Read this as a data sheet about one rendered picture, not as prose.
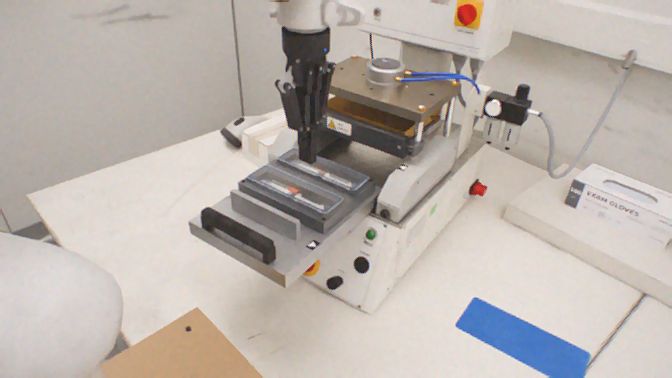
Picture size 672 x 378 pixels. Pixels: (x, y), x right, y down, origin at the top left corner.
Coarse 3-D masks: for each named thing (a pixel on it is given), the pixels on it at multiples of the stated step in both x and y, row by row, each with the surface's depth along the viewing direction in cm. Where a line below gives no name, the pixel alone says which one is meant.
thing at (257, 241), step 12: (204, 216) 80; (216, 216) 79; (228, 216) 79; (204, 228) 82; (216, 228) 80; (228, 228) 77; (240, 228) 77; (240, 240) 77; (252, 240) 75; (264, 240) 74; (264, 252) 75
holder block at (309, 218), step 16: (304, 176) 92; (256, 192) 88; (336, 192) 88; (368, 192) 91; (288, 208) 85; (304, 208) 84; (336, 208) 84; (352, 208) 88; (304, 224) 84; (320, 224) 81
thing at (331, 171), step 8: (288, 152) 97; (296, 152) 97; (288, 160) 95; (296, 160) 95; (320, 160) 95; (304, 168) 93; (312, 168) 93; (320, 168) 93; (328, 168) 93; (336, 168) 93; (344, 168) 93; (328, 176) 91; (336, 176) 91; (344, 176) 91; (352, 176) 91; (360, 176) 91; (344, 184) 89; (352, 184) 89
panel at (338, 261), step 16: (368, 224) 95; (384, 224) 93; (352, 240) 97; (368, 240) 94; (384, 240) 93; (336, 256) 99; (352, 256) 97; (368, 256) 95; (304, 272) 103; (320, 272) 101; (336, 272) 99; (352, 272) 97; (368, 272) 95; (352, 288) 97; (368, 288) 96; (352, 304) 98
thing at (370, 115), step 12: (336, 96) 107; (336, 108) 102; (348, 108) 102; (360, 108) 102; (372, 108) 102; (372, 120) 98; (384, 120) 98; (396, 120) 98; (408, 120) 98; (432, 120) 105; (408, 132) 96
